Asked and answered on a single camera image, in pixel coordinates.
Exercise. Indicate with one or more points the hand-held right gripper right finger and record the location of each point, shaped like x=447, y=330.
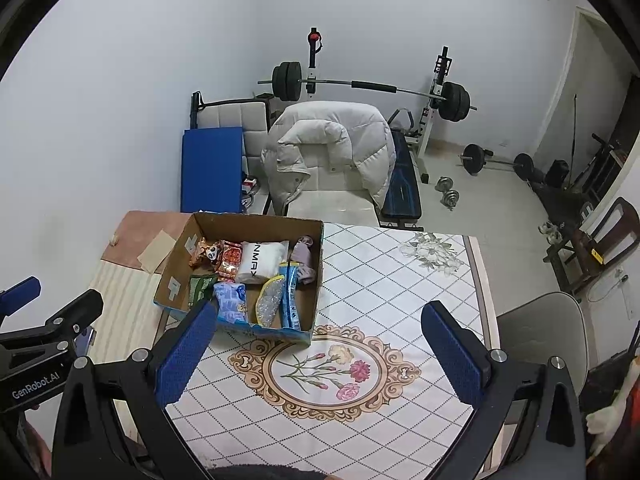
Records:
x=457, y=360

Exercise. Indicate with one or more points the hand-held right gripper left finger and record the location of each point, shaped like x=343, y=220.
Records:
x=185, y=355

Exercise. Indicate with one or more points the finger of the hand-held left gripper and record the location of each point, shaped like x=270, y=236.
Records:
x=75, y=312
x=22, y=292

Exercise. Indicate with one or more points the green snack packet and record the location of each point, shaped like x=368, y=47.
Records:
x=202, y=292

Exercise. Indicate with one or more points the blue and white tissue pack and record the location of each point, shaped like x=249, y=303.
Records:
x=230, y=305

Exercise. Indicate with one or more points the cardboard box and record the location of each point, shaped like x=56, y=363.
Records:
x=170, y=280

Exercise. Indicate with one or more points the clear plastic bag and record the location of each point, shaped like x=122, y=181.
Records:
x=269, y=302

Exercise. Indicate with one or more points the orange snack packet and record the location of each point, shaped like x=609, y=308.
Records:
x=207, y=252

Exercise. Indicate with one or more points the red snack packet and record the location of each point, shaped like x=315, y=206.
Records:
x=231, y=260

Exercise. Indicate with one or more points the white soft packet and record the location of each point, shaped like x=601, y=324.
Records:
x=260, y=262

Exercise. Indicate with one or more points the long blue packet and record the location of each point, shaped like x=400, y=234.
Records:
x=289, y=295

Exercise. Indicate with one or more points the purple scrunchie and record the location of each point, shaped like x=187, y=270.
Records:
x=304, y=260

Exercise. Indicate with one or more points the blue grey phone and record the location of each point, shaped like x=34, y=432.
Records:
x=85, y=341

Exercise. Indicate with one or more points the grey shell chair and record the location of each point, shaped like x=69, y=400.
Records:
x=540, y=355

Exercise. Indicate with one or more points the small beige object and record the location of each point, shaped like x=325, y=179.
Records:
x=114, y=239

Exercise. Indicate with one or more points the beige card sheet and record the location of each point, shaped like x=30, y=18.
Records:
x=156, y=250

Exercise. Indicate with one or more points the pink mat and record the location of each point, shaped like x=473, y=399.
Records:
x=140, y=222

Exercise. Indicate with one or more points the pair of white shoes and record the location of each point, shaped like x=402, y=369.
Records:
x=549, y=232

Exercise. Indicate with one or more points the chrome dumbbell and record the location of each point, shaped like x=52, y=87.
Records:
x=449, y=200
x=443, y=184

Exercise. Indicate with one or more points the white plush toy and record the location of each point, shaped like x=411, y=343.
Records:
x=607, y=420

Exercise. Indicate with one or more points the black blue weight bench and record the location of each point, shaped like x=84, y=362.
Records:
x=402, y=195

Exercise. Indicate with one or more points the small red white boxes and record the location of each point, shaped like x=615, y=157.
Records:
x=250, y=187

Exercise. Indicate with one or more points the blue folded mat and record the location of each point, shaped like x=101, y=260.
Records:
x=212, y=170

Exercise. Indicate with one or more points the dark wooden chair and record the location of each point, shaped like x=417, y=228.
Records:
x=610, y=245

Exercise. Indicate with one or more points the white padded chair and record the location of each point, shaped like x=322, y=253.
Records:
x=332, y=207

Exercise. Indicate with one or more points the short barbell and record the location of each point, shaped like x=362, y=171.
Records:
x=495, y=162

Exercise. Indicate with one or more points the black weight plate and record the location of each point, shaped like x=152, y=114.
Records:
x=556, y=172

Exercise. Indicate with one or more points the black metal stand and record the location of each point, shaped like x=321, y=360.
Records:
x=197, y=110

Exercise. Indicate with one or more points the white down jacket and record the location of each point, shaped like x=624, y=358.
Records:
x=325, y=145

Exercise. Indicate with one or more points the white bench press rack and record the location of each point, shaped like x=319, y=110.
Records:
x=435, y=90

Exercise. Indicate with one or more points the long barbell with black plates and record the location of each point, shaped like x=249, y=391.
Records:
x=372, y=86

